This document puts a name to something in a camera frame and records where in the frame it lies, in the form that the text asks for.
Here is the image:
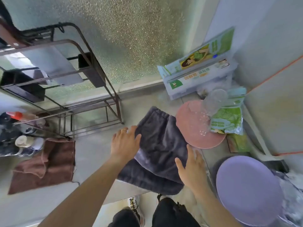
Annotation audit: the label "person's right hand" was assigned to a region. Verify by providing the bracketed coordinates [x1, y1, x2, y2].
[175, 144, 209, 192]

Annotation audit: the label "person's left hand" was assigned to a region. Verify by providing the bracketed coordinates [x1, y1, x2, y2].
[110, 126, 142, 163]

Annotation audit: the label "grey white fluffy towel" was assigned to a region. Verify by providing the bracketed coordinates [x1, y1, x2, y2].
[117, 106, 190, 195]

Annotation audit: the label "brown cloth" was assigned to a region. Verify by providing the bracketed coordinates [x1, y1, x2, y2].
[7, 137, 76, 195]

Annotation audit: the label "person's left forearm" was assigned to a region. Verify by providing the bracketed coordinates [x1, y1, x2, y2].
[37, 154, 135, 227]

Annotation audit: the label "person's right forearm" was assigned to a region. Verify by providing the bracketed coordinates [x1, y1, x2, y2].
[188, 183, 240, 227]

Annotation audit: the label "person's left shoe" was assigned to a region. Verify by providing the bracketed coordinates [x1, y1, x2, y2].
[127, 195, 145, 226]

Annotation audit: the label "brown metal kitchen rack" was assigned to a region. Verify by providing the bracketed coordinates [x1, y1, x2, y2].
[0, 22, 125, 140]

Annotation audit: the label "black shorts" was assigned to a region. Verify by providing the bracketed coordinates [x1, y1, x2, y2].
[108, 197, 202, 227]

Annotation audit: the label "pink plate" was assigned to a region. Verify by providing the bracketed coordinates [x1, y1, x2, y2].
[175, 99, 227, 149]

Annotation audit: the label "green mat with brown border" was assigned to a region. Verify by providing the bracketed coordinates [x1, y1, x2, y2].
[226, 133, 251, 154]

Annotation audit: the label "purple plate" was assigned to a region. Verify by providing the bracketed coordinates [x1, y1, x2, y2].
[216, 155, 284, 227]

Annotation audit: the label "green printed plastic bag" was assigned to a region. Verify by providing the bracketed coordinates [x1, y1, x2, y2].
[209, 87, 248, 136]

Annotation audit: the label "clear plastic cup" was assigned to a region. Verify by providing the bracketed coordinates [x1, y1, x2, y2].
[200, 89, 229, 137]

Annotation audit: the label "narrow black utensil holder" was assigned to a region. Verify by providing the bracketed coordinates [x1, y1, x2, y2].
[77, 52, 106, 88]

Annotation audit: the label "clear cling film cutter box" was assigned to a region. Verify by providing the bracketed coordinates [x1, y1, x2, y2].
[157, 26, 238, 100]

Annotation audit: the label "cream lid jar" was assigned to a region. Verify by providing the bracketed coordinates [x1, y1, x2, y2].
[15, 135, 44, 149]

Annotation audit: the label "white plastic bag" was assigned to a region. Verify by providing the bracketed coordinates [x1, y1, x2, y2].
[272, 170, 303, 227]

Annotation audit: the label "frosted glass window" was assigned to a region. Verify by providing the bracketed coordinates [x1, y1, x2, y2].
[0, 0, 223, 98]

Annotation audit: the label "wide black utensil holder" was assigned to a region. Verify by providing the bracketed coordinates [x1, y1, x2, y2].
[0, 67, 47, 103]

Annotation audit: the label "red cap bottle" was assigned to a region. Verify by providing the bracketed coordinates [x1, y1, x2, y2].
[6, 111, 36, 122]

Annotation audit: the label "cluster of black-lid spice jars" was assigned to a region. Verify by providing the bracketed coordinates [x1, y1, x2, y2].
[0, 112, 45, 158]

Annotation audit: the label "cleaver with brown wooden handle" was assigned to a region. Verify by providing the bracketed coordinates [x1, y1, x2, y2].
[0, 20, 84, 87]

